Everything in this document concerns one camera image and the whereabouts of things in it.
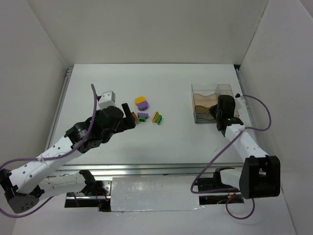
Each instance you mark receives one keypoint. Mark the silver tape sheet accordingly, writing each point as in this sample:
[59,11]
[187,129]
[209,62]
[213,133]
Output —
[158,193]

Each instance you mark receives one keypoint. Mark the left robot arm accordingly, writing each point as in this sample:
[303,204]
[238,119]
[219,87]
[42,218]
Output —
[26,186]

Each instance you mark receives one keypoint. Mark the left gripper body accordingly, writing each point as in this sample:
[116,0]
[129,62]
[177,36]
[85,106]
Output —
[128,117]

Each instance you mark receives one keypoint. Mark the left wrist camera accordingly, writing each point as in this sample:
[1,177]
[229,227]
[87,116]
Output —
[106,100]

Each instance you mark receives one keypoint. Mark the yellow black striped lego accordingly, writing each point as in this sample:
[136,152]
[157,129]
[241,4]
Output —
[155,116]

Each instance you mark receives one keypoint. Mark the left aluminium rail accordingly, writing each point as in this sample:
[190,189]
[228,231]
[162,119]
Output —
[59,107]

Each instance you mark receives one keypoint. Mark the aluminium rail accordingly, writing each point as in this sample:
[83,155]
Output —
[134,169]
[59,107]

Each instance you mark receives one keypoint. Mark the aluminium front rail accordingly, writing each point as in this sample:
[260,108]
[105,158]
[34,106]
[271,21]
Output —
[134,169]

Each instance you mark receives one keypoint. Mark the purple small lego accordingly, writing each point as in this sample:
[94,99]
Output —
[146,115]

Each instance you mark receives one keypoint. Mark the brown lego brick angled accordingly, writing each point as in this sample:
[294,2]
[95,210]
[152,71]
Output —
[136,119]

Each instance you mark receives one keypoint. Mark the yellow rounded block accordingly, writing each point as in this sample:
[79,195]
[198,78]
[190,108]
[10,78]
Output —
[139,100]

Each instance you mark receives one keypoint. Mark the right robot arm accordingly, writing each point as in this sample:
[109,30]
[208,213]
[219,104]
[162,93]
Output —
[260,174]

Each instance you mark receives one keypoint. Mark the clear tall side bin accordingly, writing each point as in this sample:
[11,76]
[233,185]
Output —
[225,89]

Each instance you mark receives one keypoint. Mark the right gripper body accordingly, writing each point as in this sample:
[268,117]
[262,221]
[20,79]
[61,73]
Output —
[220,115]

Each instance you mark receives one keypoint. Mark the purple rounded block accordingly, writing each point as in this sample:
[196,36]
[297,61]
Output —
[142,106]

